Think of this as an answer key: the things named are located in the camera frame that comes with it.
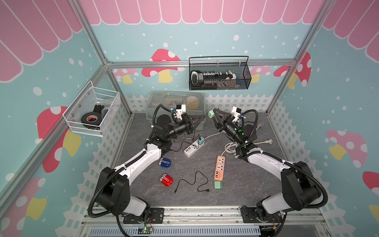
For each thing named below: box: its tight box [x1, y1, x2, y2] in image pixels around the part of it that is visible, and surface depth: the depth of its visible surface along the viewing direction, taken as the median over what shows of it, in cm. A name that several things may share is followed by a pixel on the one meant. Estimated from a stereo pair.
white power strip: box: [184, 139, 205, 158], surface depth 98 cm
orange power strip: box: [214, 155, 226, 182], surface depth 89 cm
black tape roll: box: [80, 112, 103, 129], surface depth 70 cm
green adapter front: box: [214, 180, 224, 190], surface depth 83 cm
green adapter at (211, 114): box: [207, 109, 216, 119], surface depth 71 cm
